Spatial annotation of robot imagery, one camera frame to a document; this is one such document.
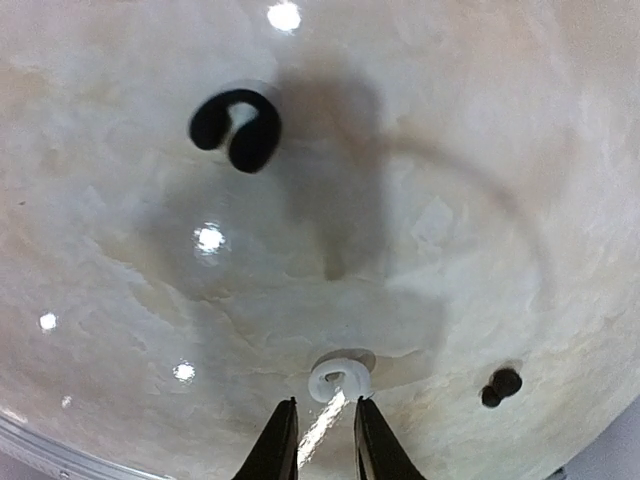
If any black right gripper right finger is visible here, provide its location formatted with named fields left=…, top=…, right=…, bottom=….
left=354, top=397, right=425, bottom=480

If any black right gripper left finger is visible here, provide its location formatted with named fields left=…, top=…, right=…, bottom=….
left=233, top=397, right=299, bottom=480

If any white round earbud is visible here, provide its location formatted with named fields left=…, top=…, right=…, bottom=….
left=308, top=358, right=372, bottom=403

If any black earbud right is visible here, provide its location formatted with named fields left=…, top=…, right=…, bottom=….
left=481, top=368, right=523, bottom=408

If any black earbud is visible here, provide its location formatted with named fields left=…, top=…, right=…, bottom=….
left=188, top=89, right=283, bottom=174
left=481, top=368, right=523, bottom=408

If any black earbud centre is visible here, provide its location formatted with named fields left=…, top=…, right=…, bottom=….
left=188, top=89, right=283, bottom=174

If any aluminium front rail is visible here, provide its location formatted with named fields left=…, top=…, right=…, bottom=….
left=1, top=408, right=162, bottom=479

